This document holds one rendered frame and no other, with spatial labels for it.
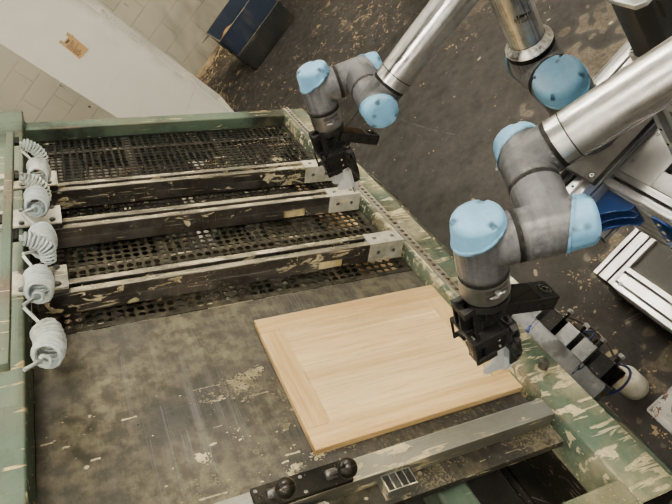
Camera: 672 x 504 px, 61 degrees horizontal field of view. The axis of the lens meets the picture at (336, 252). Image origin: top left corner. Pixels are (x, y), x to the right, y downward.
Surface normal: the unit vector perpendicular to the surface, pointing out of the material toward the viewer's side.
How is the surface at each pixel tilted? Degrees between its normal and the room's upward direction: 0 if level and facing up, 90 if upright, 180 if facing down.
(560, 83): 7
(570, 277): 0
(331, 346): 51
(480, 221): 28
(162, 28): 90
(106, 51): 90
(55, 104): 90
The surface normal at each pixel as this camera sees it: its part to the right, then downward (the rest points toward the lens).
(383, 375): 0.11, -0.83
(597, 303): -0.64, -0.40
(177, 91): 0.42, 0.53
